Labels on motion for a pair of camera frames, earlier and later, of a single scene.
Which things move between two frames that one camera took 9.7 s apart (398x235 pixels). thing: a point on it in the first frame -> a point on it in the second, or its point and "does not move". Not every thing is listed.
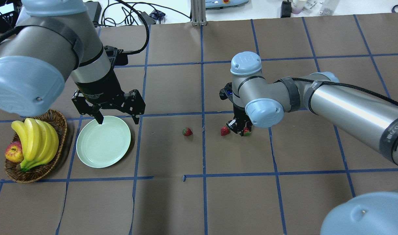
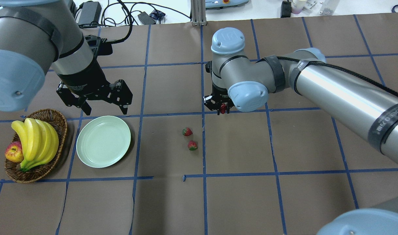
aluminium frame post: (198, 8) does not move
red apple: (14, 152) does not move
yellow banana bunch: (39, 141) does not move
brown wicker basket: (57, 120) does not move
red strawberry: (224, 130) -> (222, 108)
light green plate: (100, 146) does not move
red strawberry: (246, 132) -> (192, 145)
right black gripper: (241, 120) -> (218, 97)
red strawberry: (187, 132) does not move
